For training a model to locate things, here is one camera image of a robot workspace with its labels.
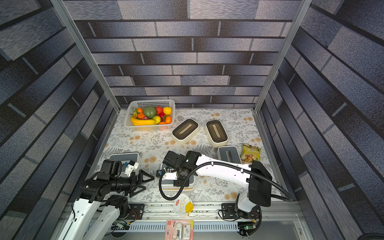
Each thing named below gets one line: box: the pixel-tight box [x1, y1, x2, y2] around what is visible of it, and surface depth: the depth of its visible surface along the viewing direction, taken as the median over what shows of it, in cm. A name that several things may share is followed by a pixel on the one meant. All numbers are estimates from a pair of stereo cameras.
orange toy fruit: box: [165, 115, 172, 124], surface depth 109 cm
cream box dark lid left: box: [171, 118, 200, 145], surface depth 102 cm
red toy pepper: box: [156, 106, 164, 115], surface depth 113 cm
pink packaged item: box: [164, 219, 195, 240], surface depth 69 cm
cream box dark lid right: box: [205, 119, 229, 148], surface depth 100 cm
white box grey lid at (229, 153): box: [217, 145, 242, 164], surface depth 92 cm
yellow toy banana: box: [130, 116, 157, 126], surface depth 102 cm
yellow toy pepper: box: [163, 106, 173, 115], surface depth 113 cm
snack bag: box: [241, 143, 262, 165], surface depth 92 cm
